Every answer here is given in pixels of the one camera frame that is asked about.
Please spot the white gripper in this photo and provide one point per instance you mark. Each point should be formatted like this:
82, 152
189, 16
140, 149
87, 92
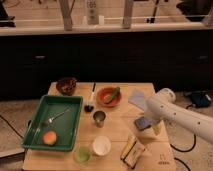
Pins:
154, 119

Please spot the blue sponge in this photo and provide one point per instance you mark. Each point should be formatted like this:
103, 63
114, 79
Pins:
142, 123

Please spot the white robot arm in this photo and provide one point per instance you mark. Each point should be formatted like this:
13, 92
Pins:
161, 106

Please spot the small metal cup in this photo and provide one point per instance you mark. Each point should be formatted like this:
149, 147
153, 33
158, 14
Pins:
99, 117

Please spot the white cup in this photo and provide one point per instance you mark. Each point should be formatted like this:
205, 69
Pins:
101, 146

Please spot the green cup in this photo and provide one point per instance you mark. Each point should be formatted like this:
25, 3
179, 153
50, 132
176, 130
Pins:
82, 154

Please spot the yellow black box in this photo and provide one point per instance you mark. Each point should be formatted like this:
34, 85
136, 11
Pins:
132, 151

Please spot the light blue cloth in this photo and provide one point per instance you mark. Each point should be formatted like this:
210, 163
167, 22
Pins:
138, 99

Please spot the dark blue bag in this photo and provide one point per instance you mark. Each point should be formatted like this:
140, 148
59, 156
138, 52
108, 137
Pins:
200, 99

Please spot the green cucumber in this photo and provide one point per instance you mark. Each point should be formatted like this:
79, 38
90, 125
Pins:
109, 97

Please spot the orange bowl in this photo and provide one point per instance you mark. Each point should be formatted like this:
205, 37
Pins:
104, 91

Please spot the metal fork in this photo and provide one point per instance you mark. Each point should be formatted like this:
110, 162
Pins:
51, 119

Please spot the green plastic tray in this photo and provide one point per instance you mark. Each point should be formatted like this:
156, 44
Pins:
65, 126

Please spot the dark brown bowl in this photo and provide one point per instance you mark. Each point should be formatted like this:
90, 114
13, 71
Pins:
66, 86

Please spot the orange peach fruit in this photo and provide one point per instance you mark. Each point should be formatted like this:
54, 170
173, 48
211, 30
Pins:
50, 138

